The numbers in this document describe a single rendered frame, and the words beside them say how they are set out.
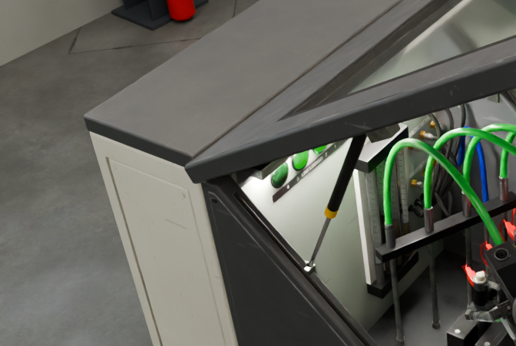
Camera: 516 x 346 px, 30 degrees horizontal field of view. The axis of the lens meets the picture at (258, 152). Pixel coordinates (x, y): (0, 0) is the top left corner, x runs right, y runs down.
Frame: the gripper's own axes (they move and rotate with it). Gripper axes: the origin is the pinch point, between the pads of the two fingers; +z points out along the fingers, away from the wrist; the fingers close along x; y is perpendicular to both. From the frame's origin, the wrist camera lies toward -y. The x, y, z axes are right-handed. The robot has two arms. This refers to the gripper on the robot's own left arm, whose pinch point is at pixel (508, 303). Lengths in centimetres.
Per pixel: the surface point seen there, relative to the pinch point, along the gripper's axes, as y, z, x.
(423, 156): -34, 44, 5
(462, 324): 0.9, 29.7, -5.2
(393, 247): -18.3, 29.0, -10.6
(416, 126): -39, 36, 6
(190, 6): -208, 349, -26
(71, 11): -241, 358, -89
